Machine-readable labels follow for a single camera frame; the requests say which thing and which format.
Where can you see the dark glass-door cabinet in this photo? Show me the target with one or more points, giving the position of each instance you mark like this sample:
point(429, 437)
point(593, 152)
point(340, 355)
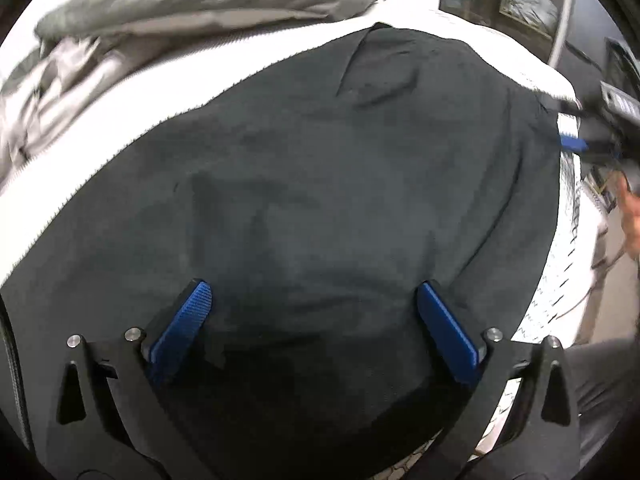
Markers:
point(525, 0)

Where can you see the white metal pole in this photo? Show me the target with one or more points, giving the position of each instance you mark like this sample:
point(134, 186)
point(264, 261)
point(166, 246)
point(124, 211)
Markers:
point(561, 20)

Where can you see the person's right hand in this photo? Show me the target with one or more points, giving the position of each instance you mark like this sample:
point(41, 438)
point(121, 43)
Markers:
point(631, 215)

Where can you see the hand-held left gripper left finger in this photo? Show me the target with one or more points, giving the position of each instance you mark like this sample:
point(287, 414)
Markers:
point(182, 325)

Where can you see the bed with honeycomb cover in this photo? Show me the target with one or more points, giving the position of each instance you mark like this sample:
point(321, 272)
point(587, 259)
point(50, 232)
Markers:
point(175, 95)

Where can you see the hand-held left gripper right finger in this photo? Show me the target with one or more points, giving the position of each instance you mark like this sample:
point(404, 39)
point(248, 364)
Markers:
point(445, 332)

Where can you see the black pants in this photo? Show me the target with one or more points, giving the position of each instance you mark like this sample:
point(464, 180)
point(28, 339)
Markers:
point(300, 185)

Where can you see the grey duvet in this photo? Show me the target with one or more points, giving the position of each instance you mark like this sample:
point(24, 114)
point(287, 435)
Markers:
point(200, 0)

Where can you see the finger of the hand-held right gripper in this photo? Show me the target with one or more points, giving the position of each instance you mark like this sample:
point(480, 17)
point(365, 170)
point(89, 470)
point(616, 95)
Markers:
point(573, 143)
point(562, 104)

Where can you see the person's leg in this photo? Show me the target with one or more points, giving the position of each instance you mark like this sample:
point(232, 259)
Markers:
point(600, 395)

